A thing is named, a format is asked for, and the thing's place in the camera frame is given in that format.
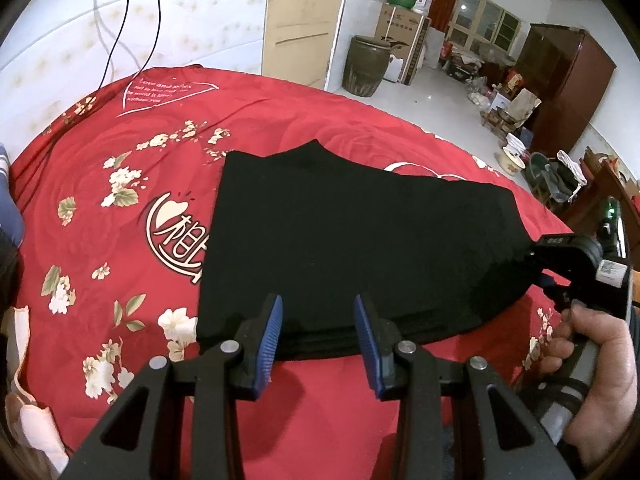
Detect red curtain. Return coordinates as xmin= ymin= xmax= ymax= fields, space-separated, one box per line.
xmin=428 ymin=0 xmax=461 ymax=34

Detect large cardboard box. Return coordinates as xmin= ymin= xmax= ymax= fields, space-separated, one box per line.
xmin=373 ymin=2 xmax=432 ymax=86

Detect pink white cloth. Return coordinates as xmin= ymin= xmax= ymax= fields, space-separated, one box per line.
xmin=4 ymin=305 xmax=71 ymax=477

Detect brown wooden cabinet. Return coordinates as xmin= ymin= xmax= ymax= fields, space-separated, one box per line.
xmin=560 ymin=147 xmax=640 ymax=241

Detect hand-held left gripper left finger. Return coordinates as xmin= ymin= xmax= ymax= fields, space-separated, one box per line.
xmin=60 ymin=293 xmax=284 ymax=480

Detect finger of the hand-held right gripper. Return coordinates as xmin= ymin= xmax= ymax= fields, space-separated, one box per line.
xmin=520 ymin=242 xmax=549 ymax=274
xmin=541 ymin=270 xmax=569 ymax=306

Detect small cardboard box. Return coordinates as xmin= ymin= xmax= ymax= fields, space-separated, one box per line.
xmin=502 ymin=69 xmax=527 ymax=97

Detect black pants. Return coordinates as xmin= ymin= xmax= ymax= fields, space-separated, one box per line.
xmin=195 ymin=138 xmax=545 ymax=364

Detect white floral basin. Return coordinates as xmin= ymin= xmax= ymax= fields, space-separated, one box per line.
xmin=494 ymin=132 xmax=529 ymax=176

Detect red floral blanket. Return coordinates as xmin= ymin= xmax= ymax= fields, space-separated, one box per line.
xmin=7 ymin=64 xmax=591 ymax=480

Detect pale yellow wooden door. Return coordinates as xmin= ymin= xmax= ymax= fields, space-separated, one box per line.
xmin=261 ymin=0 xmax=352 ymax=92

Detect person's right hand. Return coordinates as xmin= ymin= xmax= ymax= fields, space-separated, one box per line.
xmin=538 ymin=304 xmax=640 ymax=472

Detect white plastic jug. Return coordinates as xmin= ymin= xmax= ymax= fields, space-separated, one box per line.
xmin=383 ymin=54 xmax=404 ymax=84

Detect dark wooden wardrobe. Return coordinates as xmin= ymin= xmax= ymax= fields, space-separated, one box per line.
xmin=514 ymin=22 xmax=617 ymax=159

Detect wooden framed window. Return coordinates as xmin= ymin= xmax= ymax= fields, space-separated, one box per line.
xmin=447 ymin=0 xmax=524 ymax=56

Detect white cable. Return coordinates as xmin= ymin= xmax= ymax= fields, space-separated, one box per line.
xmin=92 ymin=0 xmax=142 ymax=72

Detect green chair with clothes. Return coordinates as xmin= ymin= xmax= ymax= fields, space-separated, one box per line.
xmin=522 ymin=149 xmax=589 ymax=206

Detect brown ceramic jar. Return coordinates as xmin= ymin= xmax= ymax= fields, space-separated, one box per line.
xmin=342 ymin=35 xmax=392 ymax=98

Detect pile of white bags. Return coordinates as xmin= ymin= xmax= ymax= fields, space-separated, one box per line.
xmin=466 ymin=76 xmax=498 ymax=111

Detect person's blue striped sock foot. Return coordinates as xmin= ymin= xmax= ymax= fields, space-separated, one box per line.
xmin=0 ymin=142 xmax=26 ymax=249

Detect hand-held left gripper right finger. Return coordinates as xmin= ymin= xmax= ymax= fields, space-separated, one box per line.
xmin=353 ymin=294 xmax=576 ymax=480

